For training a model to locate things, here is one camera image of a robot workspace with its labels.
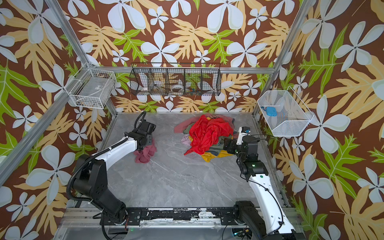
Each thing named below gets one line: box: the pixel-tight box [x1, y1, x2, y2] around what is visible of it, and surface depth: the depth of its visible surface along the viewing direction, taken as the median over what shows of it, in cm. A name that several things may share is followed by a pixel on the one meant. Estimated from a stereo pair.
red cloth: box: [184, 114, 234, 156], surface depth 93 cm
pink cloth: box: [133, 138, 157, 164], surface depth 93 cm
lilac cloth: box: [181, 134, 192, 147], surface depth 103 cm
